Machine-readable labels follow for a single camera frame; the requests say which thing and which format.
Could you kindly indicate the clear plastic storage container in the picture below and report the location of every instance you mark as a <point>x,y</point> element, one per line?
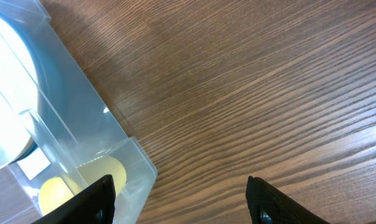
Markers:
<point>90,131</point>

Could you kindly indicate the white label in container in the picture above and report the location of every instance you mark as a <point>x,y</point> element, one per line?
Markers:
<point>34,163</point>

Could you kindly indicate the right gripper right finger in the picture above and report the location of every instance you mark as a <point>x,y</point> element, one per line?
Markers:
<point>268,205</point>

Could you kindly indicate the cream plate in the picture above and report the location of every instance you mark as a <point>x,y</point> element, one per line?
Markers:
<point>18,92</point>

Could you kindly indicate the blue plate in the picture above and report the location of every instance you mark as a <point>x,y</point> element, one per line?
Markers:
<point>46,53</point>

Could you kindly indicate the yellow cup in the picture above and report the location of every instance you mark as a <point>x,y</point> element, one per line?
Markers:
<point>54,192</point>

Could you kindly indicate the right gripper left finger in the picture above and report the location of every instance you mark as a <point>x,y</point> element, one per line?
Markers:
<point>95,204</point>

